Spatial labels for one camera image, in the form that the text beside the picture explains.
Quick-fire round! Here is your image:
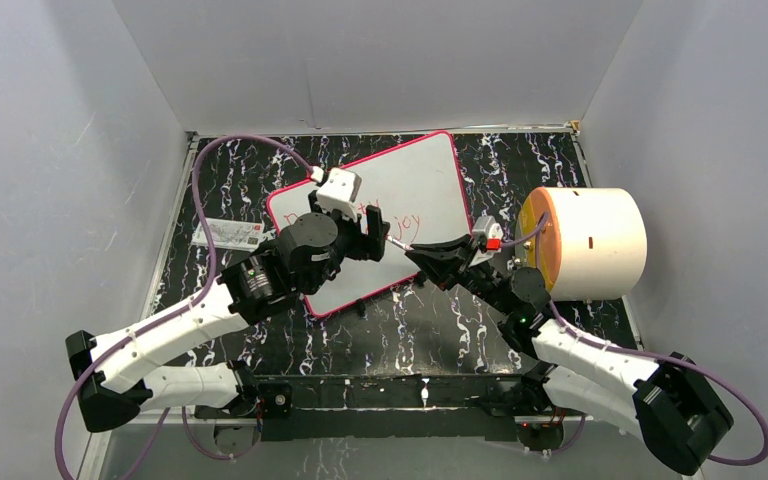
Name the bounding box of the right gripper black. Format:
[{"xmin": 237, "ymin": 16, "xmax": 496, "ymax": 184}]
[{"xmin": 407, "ymin": 234, "xmax": 515, "ymax": 316}]

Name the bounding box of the red whiteboard marker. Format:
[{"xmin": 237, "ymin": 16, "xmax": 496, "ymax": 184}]
[{"xmin": 386, "ymin": 235, "xmax": 412, "ymax": 252}]

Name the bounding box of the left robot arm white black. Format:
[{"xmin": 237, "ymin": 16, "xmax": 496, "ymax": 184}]
[{"xmin": 65, "ymin": 194, "xmax": 390, "ymax": 433}]

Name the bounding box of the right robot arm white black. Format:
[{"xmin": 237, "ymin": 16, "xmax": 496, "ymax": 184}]
[{"xmin": 405, "ymin": 235, "xmax": 734, "ymax": 475}]

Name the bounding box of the white cylinder orange end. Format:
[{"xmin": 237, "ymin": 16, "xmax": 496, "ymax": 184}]
[{"xmin": 516, "ymin": 187, "xmax": 648, "ymax": 301}]

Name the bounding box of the white printed card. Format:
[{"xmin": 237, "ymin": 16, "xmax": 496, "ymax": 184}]
[{"xmin": 206, "ymin": 218, "xmax": 265, "ymax": 251}]

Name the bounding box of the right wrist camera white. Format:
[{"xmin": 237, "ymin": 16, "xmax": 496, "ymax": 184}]
[{"xmin": 471, "ymin": 215, "xmax": 504, "ymax": 252}]

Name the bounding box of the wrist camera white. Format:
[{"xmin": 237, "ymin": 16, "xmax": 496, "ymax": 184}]
[
  {"xmin": 309, "ymin": 166, "xmax": 362, "ymax": 222},
  {"xmin": 471, "ymin": 215, "xmax": 504, "ymax": 252}
]

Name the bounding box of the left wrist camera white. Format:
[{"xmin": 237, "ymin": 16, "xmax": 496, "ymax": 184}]
[{"xmin": 309, "ymin": 166, "xmax": 362, "ymax": 222}]

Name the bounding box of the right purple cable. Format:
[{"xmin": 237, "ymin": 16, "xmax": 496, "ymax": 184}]
[{"xmin": 486, "ymin": 211, "xmax": 768, "ymax": 467}]

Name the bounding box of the purple cable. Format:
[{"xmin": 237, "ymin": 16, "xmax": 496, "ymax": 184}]
[
  {"xmin": 486, "ymin": 211, "xmax": 768, "ymax": 467},
  {"xmin": 54, "ymin": 135, "xmax": 327, "ymax": 480}
]

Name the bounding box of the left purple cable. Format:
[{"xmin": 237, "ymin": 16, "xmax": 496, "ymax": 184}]
[{"xmin": 54, "ymin": 135, "xmax": 327, "ymax": 480}]

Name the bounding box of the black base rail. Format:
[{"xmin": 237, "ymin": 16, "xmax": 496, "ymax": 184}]
[{"xmin": 251, "ymin": 374, "xmax": 587, "ymax": 444}]

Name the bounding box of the aluminium frame rail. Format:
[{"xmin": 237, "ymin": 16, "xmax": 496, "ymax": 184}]
[{"xmin": 91, "ymin": 376, "xmax": 687, "ymax": 427}]

